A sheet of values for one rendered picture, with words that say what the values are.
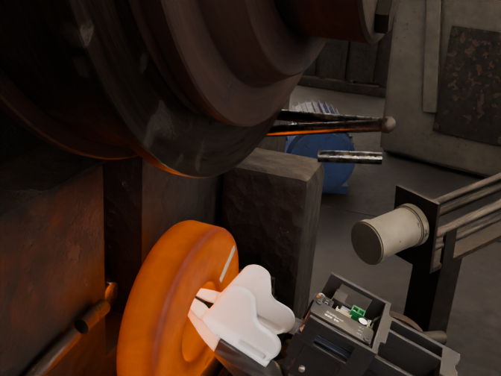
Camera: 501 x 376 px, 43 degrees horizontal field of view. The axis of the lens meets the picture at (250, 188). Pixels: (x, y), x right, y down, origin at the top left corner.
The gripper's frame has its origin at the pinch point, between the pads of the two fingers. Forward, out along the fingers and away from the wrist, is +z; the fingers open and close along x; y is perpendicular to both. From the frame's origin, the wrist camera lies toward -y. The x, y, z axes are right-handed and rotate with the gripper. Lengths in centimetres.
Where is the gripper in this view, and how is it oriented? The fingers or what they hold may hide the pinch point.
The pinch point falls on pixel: (191, 306)
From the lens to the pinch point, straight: 53.5
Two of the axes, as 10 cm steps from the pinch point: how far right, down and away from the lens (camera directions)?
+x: -3.4, 3.3, -8.8
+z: -8.7, -4.6, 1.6
